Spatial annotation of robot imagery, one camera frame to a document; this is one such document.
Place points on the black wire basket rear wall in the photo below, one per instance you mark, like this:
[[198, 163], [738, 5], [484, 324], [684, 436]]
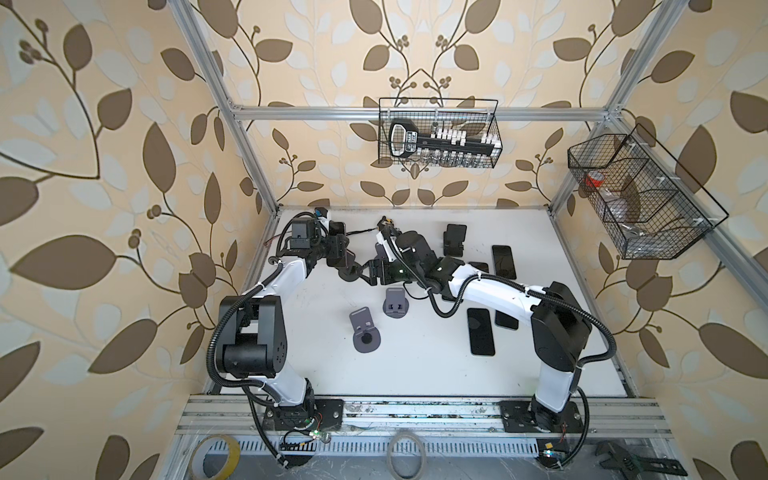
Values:
[[473, 115]]

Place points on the black tool in basket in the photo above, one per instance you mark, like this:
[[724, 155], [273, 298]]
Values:
[[404, 140]]

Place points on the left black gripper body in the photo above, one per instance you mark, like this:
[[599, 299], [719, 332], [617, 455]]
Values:
[[333, 247]]

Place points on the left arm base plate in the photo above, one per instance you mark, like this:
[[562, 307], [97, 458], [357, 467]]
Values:
[[314, 414]]

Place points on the yellow tape roll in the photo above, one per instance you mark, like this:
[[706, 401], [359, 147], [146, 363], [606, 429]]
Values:
[[215, 457]]

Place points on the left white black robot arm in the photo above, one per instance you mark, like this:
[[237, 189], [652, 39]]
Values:
[[248, 349]]

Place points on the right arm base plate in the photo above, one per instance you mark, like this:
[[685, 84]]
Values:
[[522, 416]]

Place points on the black adjustable wrench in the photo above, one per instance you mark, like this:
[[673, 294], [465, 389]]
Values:
[[631, 466]]

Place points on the black rear phone stand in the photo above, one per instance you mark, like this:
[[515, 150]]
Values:
[[453, 240]]

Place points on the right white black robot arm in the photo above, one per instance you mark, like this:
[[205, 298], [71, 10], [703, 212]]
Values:
[[566, 337]]

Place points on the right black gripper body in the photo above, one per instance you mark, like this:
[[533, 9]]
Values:
[[393, 272]]

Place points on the black round stand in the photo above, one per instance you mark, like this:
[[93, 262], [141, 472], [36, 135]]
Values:
[[351, 273]]

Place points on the red cap bottle in basket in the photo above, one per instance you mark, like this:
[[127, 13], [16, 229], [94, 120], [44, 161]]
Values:
[[594, 180]]

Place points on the black yellow round connector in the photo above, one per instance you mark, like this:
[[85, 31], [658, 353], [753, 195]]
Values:
[[385, 226]]

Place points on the black phone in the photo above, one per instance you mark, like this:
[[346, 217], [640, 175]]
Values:
[[480, 332], [506, 321], [503, 259], [481, 266]]

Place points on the grey round stand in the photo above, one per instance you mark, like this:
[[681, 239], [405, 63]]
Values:
[[396, 304]]

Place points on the dark round stand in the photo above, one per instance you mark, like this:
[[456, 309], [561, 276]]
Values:
[[366, 336]]

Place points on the black wire basket wall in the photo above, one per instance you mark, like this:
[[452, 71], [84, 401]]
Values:
[[652, 205], [473, 115]]

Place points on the black wire basket right wall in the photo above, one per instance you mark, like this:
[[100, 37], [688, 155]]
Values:
[[652, 205]]

